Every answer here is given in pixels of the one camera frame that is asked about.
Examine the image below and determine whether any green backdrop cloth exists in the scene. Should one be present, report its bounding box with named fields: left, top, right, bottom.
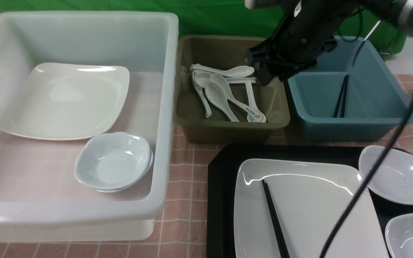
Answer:
left=0, top=0, right=408, bottom=55

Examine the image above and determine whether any white spoon under others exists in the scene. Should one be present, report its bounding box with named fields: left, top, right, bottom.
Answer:
left=225, top=78, right=266, bottom=123

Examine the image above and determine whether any white square plate in tub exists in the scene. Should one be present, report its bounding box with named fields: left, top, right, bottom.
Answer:
left=0, top=63, right=130, bottom=141

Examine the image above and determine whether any white bowl tray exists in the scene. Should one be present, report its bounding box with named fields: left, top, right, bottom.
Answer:
left=385, top=213, right=413, bottom=258
left=368, top=149, right=413, bottom=205

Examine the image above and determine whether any white ceramic spoon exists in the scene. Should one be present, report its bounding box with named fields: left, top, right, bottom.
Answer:
left=209, top=74, right=266, bottom=122

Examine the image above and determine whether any upper white bowl in tub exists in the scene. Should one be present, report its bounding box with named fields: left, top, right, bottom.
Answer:
left=74, top=132, right=154, bottom=192

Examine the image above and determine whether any large white plastic tub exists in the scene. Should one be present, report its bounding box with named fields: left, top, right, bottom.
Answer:
left=0, top=11, right=179, bottom=243

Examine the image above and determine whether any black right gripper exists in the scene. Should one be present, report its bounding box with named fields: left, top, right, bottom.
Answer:
left=246, top=0, right=357, bottom=86

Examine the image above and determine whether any white bowl in tub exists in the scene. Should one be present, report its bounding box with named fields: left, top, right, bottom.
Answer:
left=90, top=150, right=153, bottom=193
left=74, top=132, right=154, bottom=192

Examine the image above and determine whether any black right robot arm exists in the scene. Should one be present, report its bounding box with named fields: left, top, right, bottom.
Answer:
left=246, top=0, right=413, bottom=86

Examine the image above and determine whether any white square rice plate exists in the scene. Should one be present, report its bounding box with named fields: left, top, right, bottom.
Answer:
left=233, top=158, right=390, bottom=258

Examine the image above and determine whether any blue plastic bin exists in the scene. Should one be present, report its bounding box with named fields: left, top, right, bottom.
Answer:
left=288, top=36, right=409, bottom=142

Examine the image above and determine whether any lower white bowl in tub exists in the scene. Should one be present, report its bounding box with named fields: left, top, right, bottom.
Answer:
left=90, top=150, right=153, bottom=193

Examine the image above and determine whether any white spoon centre of bin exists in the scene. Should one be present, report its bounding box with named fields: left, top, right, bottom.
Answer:
left=205, top=82, right=239, bottom=122

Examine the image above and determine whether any olive green plastic bin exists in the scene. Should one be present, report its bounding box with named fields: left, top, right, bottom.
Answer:
left=174, top=35, right=290, bottom=145

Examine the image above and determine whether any black chopstick in blue bin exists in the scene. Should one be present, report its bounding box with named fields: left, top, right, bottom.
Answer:
left=333, top=76, right=345, bottom=118

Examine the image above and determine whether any white spoon of bin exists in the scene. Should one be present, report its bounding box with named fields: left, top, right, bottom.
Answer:
left=190, top=64, right=255, bottom=78
left=205, top=82, right=239, bottom=122
left=191, top=70, right=212, bottom=119

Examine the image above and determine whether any white spoon top of bin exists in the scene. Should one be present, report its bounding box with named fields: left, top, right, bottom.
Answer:
left=190, top=64, right=255, bottom=78

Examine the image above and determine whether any black plastic serving tray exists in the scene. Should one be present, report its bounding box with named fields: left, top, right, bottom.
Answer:
left=206, top=144, right=413, bottom=258

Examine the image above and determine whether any white spoon left of bin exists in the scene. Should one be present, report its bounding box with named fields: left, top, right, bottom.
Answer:
left=191, top=70, right=212, bottom=119

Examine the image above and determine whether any black camera cable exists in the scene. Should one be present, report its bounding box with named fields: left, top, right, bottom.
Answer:
left=319, top=50, right=413, bottom=258

